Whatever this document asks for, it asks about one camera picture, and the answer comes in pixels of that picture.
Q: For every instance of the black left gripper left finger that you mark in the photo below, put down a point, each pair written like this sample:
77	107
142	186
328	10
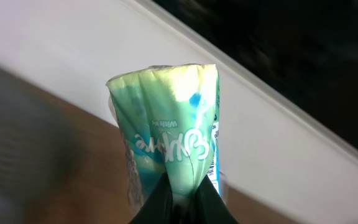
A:
158	207

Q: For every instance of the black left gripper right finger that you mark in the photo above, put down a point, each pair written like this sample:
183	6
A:
210	209

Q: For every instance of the teal candy pouch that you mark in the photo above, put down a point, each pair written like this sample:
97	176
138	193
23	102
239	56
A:
169	120

